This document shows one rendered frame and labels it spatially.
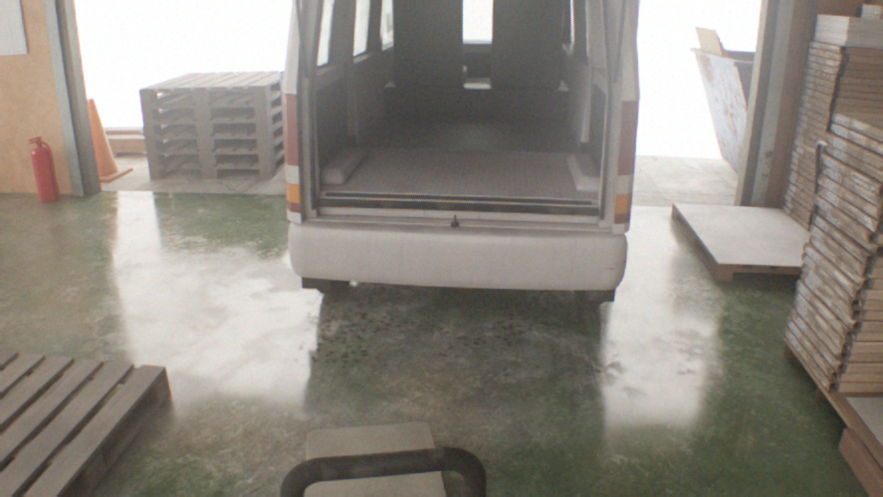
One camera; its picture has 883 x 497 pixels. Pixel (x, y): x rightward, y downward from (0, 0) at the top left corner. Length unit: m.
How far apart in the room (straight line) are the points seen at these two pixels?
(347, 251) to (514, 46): 2.20
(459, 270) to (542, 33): 2.19
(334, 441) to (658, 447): 1.13
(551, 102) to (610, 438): 2.65
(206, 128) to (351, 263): 3.13
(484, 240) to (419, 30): 2.15
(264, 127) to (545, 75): 2.34
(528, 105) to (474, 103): 0.36
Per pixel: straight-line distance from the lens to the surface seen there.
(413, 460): 1.12
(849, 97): 4.54
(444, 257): 2.73
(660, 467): 2.39
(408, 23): 4.54
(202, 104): 5.70
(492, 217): 2.84
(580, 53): 4.43
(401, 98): 4.57
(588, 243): 2.75
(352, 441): 2.08
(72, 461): 2.38
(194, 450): 2.48
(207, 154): 5.78
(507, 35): 4.50
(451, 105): 4.54
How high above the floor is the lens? 1.48
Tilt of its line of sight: 22 degrees down
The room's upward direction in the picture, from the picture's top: straight up
